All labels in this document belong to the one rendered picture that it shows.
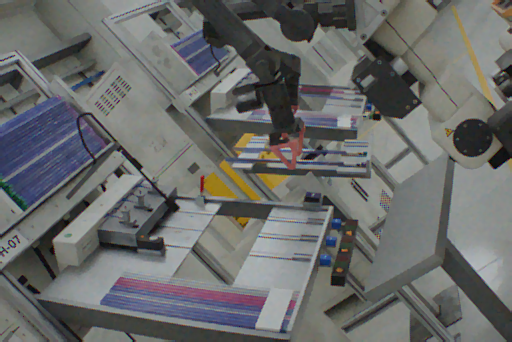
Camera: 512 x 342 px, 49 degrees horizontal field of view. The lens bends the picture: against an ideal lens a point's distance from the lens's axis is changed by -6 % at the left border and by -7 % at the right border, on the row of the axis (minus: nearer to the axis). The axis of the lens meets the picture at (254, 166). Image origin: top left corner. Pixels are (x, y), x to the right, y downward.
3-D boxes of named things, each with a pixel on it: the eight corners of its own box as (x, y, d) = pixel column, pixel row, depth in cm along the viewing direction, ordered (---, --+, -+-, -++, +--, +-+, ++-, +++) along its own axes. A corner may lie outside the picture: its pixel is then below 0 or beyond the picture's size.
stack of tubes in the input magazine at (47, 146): (108, 144, 206) (58, 90, 203) (27, 209, 161) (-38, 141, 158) (89, 165, 212) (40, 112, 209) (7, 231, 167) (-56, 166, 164)
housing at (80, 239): (148, 210, 215) (143, 175, 209) (83, 283, 171) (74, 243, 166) (128, 208, 217) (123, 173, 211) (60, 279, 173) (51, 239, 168)
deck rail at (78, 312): (291, 353, 139) (291, 334, 137) (289, 359, 137) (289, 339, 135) (41, 311, 157) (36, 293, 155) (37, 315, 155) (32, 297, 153)
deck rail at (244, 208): (333, 222, 199) (333, 206, 197) (332, 225, 197) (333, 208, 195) (140, 204, 217) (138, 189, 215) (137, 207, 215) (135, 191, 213)
